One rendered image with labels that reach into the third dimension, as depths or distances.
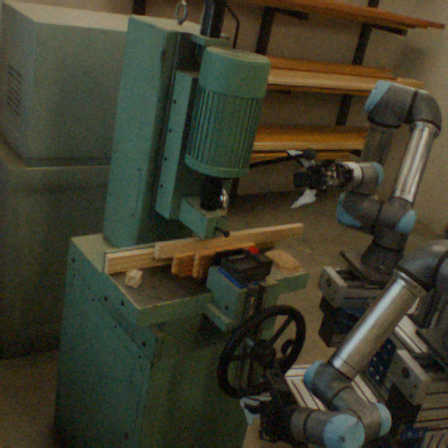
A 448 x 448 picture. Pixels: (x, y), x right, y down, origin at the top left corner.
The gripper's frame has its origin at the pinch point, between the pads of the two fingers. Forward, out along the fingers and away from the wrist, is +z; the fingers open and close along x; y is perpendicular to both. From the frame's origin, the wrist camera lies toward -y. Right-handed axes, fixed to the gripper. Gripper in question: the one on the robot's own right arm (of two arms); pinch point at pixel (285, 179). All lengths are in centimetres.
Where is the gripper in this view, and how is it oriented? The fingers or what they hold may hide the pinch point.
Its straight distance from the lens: 160.4
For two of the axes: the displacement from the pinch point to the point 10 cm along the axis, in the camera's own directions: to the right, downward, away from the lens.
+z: -7.9, 0.9, -6.1
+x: 0.7, 10.0, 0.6
